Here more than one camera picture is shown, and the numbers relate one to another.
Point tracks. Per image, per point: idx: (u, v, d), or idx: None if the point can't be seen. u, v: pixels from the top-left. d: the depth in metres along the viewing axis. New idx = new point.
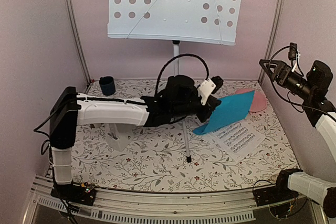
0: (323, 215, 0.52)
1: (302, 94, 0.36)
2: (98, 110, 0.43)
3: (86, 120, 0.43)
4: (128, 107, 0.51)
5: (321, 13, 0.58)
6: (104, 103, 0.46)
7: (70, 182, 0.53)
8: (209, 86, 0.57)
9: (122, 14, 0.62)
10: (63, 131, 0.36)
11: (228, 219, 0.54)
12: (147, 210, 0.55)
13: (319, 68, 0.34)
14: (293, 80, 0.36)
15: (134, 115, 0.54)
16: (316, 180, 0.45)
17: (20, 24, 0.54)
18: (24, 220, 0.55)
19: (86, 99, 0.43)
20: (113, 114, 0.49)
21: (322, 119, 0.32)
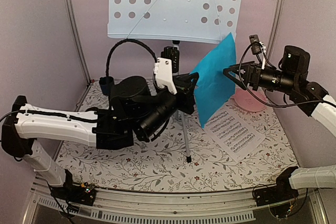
0: (323, 216, 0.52)
1: (283, 87, 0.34)
2: (35, 126, 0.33)
3: (30, 134, 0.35)
4: (70, 126, 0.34)
5: (322, 13, 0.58)
6: (44, 117, 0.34)
7: (63, 185, 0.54)
8: (164, 65, 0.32)
9: (122, 14, 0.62)
10: (9, 143, 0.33)
11: (228, 219, 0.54)
12: (147, 209, 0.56)
13: (294, 54, 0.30)
14: (268, 77, 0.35)
15: (84, 139, 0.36)
16: (319, 169, 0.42)
17: (20, 24, 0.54)
18: (24, 220, 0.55)
19: (27, 112, 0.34)
20: (57, 134, 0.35)
21: (317, 108, 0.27)
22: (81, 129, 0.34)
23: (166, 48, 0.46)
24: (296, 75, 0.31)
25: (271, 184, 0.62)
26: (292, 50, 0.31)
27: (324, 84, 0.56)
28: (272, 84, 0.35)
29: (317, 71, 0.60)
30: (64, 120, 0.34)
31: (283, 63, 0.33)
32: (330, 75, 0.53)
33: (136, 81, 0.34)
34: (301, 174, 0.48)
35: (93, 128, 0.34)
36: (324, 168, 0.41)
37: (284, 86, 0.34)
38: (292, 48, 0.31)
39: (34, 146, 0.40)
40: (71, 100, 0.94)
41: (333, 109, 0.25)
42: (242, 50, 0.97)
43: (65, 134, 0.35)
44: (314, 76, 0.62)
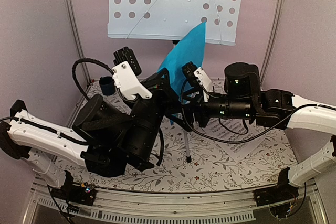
0: (323, 215, 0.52)
1: (234, 112, 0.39)
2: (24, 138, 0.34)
3: (23, 142, 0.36)
4: (60, 146, 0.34)
5: (321, 12, 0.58)
6: (36, 130, 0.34)
7: (61, 185, 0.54)
8: (123, 72, 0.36)
9: (122, 14, 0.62)
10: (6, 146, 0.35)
11: (227, 219, 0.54)
12: (147, 210, 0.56)
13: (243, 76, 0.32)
14: (216, 105, 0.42)
15: (73, 159, 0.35)
16: (313, 157, 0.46)
17: (20, 24, 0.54)
18: (23, 220, 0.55)
19: (20, 120, 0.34)
20: (46, 148, 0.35)
21: (292, 118, 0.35)
22: (69, 150, 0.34)
23: (115, 52, 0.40)
24: (254, 97, 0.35)
25: (271, 184, 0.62)
26: (232, 74, 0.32)
27: (324, 84, 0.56)
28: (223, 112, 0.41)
29: (317, 71, 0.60)
30: (55, 137, 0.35)
31: (230, 88, 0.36)
32: (330, 75, 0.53)
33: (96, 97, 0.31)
34: (297, 175, 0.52)
35: (82, 152, 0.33)
36: (317, 156, 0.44)
37: (236, 110, 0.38)
38: (234, 66, 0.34)
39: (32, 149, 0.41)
40: (71, 100, 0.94)
41: (308, 111, 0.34)
42: (242, 50, 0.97)
43: (54, 150, 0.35)
44: (315, 76, 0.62)
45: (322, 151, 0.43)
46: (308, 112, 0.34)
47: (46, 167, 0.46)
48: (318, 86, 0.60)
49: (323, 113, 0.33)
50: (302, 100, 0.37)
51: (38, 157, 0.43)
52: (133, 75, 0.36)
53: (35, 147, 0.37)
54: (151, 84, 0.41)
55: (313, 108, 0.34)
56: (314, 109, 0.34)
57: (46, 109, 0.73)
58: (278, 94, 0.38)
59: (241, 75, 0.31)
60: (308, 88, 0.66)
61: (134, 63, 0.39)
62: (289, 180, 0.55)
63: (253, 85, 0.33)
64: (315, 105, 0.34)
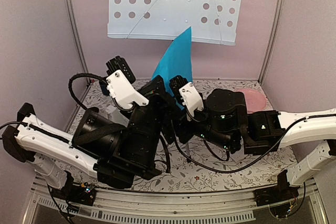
0: (323, 215, 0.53)
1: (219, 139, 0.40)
2: (35, 144, 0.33)
3: (30, 147, 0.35)
4: (71, 156, 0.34)
5: (321, 12, 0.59)
6: (45, 138, 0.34)
7: (61, 185, 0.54)
8: (116, 81, 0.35)
9: (122, 14, 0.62)
10: (13, 150, 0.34)
11: (227, 219, 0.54)
12: (147, 210, 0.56)
13: (230, 108, 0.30)
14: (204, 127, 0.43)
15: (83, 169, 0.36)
16: (309, 156, 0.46)
17: (19, 24, 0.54)
18: (23, 219, 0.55)
19: (29, 125, 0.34)
20: (56, 155, 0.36)
21: (283, 140, 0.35)
22: (82, 161, 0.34)
23: (107, 62, 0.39)
24: (241, 128, 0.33)
25: (271, 184, 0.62)
26: (218, 107, 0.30)
27: (324, 84, 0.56)
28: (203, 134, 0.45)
29: (317, 71, 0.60)
30: (66, 147, 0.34)
31: (218, 123, 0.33)
32: (330, 75, 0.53)
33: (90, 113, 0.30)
34: (296, 177, 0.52)
35: (94, 164, 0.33)
36: (313, 156, 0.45)
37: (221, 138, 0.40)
38: (218, 97, 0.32)
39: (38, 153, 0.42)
40: (72, 100, 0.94)
41: (298, 128, 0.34)
42: (242, 50, 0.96)
43: (64, 158, 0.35)
44: (314, 76, 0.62)
45: (317, 150, 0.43)
46: (298, 129, 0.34)
47: (48, 169, 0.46)
48: (318, 86, 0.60)
49: (311, 125, 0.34)
50: (289, 117, 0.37)
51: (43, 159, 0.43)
52: (129, 86, 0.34)
53: (42, 152, 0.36)
54: (147, 91, 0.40)
55: (302, 125, 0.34)
56: (303, 124, 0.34)
57: (46, 109, 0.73)
58: (264, 118, 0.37)
59: (228, 109, 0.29)
60: (308, 88, 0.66)
61: (126, 70, 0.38)
62: (289, 182, 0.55)
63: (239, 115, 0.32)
64: (303, 119, 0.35)
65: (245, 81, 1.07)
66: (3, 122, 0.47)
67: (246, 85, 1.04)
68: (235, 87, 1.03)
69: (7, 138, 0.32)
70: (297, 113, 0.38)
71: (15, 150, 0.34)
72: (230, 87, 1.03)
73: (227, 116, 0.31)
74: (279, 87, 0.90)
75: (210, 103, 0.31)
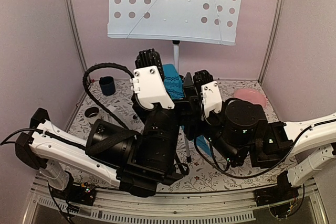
0: (323, 216, 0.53)
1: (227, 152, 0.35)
2: (52, 153, 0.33)
3: (46, 156, 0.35)
4: (92, 164, 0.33)
5: (321, 12, 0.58)
6: (63, 146, 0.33)
7: (64, 187, 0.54)
8: (148, 78, 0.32)
9: (122, 14, 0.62)
10: (28, 158, 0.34)
11: (228, 219, 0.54)
12: (147, 210, 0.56)
13: (251, 123, 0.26)
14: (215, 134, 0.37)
15: (104, 178, 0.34)
16: (311, 157, 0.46)
17: (18, 23, 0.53)
18: (24, 219, 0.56)
19: (44, 132, 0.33)
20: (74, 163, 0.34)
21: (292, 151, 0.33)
22: (103, 170, 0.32)
23: (142, 52, 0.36)
24: (258, 141, 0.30)
25: (271, 184, 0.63)
26: (239, 121, 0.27)
27: (325, 85, 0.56)
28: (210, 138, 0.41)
29: (317, 71, 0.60)
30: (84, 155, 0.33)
31: (233, 135, 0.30)
32: (331, 76, 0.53)
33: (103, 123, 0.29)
34: (298, 178, 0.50)
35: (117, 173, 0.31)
36: (314, 154, 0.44)
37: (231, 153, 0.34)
38: (236, 109, 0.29)
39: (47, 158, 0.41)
40: (72, 100, 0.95)
41: (305, 137, 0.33)
42: (241, 50, 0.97)
43: (82, 167, 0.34)
44: (314, 76, 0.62)
45: (319, 151, 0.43)
46: (305, 139, 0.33)
47: (54, 172, 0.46)
48: (319, 86, 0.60)
49: (318, 134, 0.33)
50: (294, 124, 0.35)
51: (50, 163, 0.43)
52: (161, 85, 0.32)
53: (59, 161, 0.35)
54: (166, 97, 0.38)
55: (307, 133, 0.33)
56: (310, 132, 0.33)
57: (46, 110, 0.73)
58: (269, 130, 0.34)
59: (251, 125, 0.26)
60: (308, 88, 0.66)
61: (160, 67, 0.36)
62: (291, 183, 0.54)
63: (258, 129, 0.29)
64: (309, 127, 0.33)
65: (245, 81, 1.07)
66: (3, 121, 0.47)
67: (246, 85, 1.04)
68: (235, 87, 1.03)
69: (21, 147, 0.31)
70: (301, 121, 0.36)
71: (25, 156, 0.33)
72: (231, 87, 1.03)
73: (247, 130, 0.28)
74: (279, 87, 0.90)
75: (229, 116, 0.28)
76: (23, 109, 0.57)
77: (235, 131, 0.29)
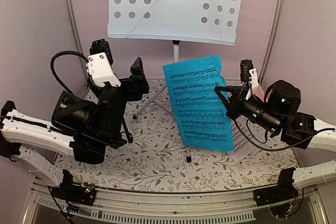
0: (323, 216, 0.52)
1: (264, 122, 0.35)
2: (19, 134, 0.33)
3: (17, 140, 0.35)
4: (50, 138, 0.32)
5: (321, 12, 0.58)
6: (30, 127, 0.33)
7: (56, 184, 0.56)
8: (98, 62, 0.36)
9: (122, 14, 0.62)
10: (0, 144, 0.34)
11: (228, 219, 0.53)
12: (147, 209, 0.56)
13: (290, 95, 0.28)
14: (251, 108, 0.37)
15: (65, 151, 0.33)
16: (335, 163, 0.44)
17: (19, 23, 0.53)
18: (23, 220, 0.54)
19: (12, 118, 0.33)
20: (41, 142, 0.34)
21: (312, 139, 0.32)
22: (58, 141, 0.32)
23: (93, 41, 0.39)
24: (290, 117, 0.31)
25: (271, 184, 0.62)
26: (281, 91, 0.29)
27: (324, 85, 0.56)
28: (253, 116, 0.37)
29: (317, 71, 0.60)
30: (45, 130, 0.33)
31: (273, 106, 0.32)
32: (330, 76, 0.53)
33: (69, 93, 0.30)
34: (303, 178, 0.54)
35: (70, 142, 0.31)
36: (327, 164, 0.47)
37: (268, 122, 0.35)
38: (281, 84, 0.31)
39: (22, 147, 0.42)
40: None
41: (327, 134, 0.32)
42: (242, 50, 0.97)
43: (48, 145, 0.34)
44: (314, 76, 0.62)
45: None
46: (326, 135, 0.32)
47: (36, 164, 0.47)
48: (318, 86, 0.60)
49: None
50: (324, 123, 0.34)
51: (29, 153, 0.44)
52: (108, 67, 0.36)
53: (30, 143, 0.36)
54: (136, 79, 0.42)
55: (331, 132, 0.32)
56: (332, 132, 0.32)
57: (46, 109, 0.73)
58: (301, 116, 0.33)
59: (289, 96, 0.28)
60: (308, 88, 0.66)
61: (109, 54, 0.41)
62: (292, 180, 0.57)
63: (292, 108, 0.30)
64: (333, 129, 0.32)
65: None
66: None
67: None
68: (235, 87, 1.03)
69: None
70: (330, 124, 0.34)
71: None
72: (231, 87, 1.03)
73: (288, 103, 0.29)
74: None
75: (275, 87, 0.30)
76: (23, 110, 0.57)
77: (276, 102, 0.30)
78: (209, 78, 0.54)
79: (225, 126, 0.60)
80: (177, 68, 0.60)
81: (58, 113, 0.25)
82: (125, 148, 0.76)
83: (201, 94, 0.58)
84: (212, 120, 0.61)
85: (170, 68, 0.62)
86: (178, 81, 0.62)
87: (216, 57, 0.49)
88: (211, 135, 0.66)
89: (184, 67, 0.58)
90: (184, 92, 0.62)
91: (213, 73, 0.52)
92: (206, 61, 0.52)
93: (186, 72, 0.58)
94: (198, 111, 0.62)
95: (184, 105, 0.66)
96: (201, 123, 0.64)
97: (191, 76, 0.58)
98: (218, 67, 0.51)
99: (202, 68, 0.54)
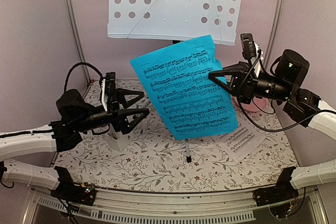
0: (323, 216, 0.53)
1: (276, 94, 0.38)
2: (6, 148, 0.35)
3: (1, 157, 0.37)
4: (34, 138, 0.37)
5: (321, 13, 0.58)
6: (14, 137, 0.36)
7: (56, 182, 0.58)
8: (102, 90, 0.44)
9: (122, 14, 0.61)
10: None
11: (228, 219, 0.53)
12: (147, 209, 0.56)
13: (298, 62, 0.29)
14: (263, 85, 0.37)
15: (50, 148, 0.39)
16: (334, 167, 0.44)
17: (18, 23, 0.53)
18: (24, 220, 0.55)
19: None
20: (26, 149, 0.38)
21: (314, 118, 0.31)
22: (41, 138, 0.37)
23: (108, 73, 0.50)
24: (294, 86, 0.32)
25: (271, 184, 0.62)
26: (292, 57, 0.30)
27: (324, 85, 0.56)
28: (266, 92, 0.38)
29: (317, 71, 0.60)
30: (28, 135, 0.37)
31: (284, 73, 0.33)
32: (330, 76, 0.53)
33: (74, 93, 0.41)
34: (301, 176, 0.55)
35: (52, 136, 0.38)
36: (326, 164, 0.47)
37: (279, 93, 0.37)
38: (291, 54, 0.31)
39: (6, 161, 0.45)
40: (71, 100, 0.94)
41: (329, 116, 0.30)
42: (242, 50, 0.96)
43: (32, 149, 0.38)
44: (315, 76, 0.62)
45: None
46: (329, 118, 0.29)
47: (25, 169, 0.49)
48: (318, 86, 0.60)
49: None
50: (328, 107, 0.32)
51: (14, 166, 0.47)
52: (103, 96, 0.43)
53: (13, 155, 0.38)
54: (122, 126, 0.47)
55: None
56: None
57: (46, 109, 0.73)
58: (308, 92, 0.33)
59: (297, 63, 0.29)
60: (308, 88, 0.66)
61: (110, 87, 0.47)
62: (290, 179, 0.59)
63: (298, 77, 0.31)
64: None
65: None
66: (3, 122, 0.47)
67: None
68: None
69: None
70: None
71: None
72: None
73: (297, 70, 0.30)
74: None
75: (287, 55, 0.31)
76: (23, 110, 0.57)
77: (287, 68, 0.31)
78: (198, 64, 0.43)
79: (226, 109, 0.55)
80: (150, 59, 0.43)
81: (76, 102, 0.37)
82: (125, 148, 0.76)
83: (190, 85, 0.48)
84: (210, 108, 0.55)
85: (139, 61, 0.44)
86: (156, 75, 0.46)
87: (206, 38, 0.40)
88: (210, 121, 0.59)
89: (163, 55, 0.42)
90: (166, 87, 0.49)
91: (203, 57, 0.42)
92: (194, 43, 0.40)
93: (166, 62, 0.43)
94: (190, 103, 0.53)
95: (168, 102, 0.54)
96: (196, 114, 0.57)
97: (174, 66, 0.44)
98: (209, 48, 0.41)
99: (187, 53, 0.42)
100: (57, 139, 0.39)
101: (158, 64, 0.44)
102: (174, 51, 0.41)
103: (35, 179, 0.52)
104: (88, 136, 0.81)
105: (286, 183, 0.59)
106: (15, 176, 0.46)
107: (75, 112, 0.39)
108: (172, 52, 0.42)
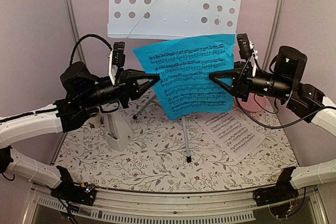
0: (323, 215, 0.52)
1: (276, 92, 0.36)
2: (10, 130, 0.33)
3: (10, 140, 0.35)
4: (38, 118, 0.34)
5: (321, 12, 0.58)
6: (16, 120, 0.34)
7: (59, 181, 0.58)
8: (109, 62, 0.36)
9: (122, 14, 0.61)
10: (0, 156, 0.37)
11: (227, 219, 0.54)
12: (147, 210, 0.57)
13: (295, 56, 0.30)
14: (261, 83, 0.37)
15: (56, 128, 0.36)
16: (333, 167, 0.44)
17: (19, 23, 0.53)
18: (24, 220, 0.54)
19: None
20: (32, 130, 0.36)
21: (318, 114, 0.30)
22: (42, 118, 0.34)
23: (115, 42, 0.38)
24: (295, 81, 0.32)
25: (271, 184, 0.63)
26: (288, 52, 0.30)
27: (324, 84, 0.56)
28: (264, 90, 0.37)
29: (317, 70, 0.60)
30: (31, 116, 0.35)
31: (282, 70, 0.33)
32: (331, 76, 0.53)
33: (77, 65, 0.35)
34: (300, 176, 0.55)
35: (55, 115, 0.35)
36: (326, 164, 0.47)
37: (279, 90, 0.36)
38: (287, 50, 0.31)
39: (12, 152, 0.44)
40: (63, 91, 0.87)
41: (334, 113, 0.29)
42: None
43: (38, 130, 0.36)
44: (315, 76, 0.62)
45: None
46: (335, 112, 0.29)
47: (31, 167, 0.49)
48: (318, 85, 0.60)
49: None
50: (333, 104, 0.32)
51: (20, 158, 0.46)
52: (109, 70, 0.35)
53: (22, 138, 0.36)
54: (130, 92, 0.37)
55: None
56: None
57: None
58: (312, 88, 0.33)
59: (292, 56, 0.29)
60: None
61: (118, 59, 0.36)
62: (290, 179, 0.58)
63: (298, 71, 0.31)
64: None
65: None
66: None
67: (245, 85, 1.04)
68: None
69: None
70: None
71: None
72: None
73: (294, 63, 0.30)
74: None
75: (284, 51, 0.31)
76: (24, 109, 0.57)
77: (284, 62, 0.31)
78: (211, 54, 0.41)
79: (227, 94, 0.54)
80: (159, 48, 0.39)
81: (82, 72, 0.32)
82: (125, 147, 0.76)
83: (198, 70, 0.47)
84: (210, 92, 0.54)
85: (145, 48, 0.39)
86: (163, 61, 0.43)
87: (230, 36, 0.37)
88: (207, 102, 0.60)
89: (176, 45, 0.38)
90: (172, 70, 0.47)
91: (219, 50, 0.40)
92: (214, 37, 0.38)
93: (177, 50, 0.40)
94: (192, 85, 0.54)
95: (171, 83, 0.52)
96: (195, 94, 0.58)
97: (185, 54, 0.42)
98: (228, 43, 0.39)
99: (204, 44, 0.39)
100: (62, 117, 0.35)
101: (168, 52, 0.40)
102: (189, 42, 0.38)
103: (37, 178, 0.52)
104: (88, 137, 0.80)
105: (286, 183, 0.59)
106: (17, 171, 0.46)
107: (82, 85, 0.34)
108: (188, 43, 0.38)
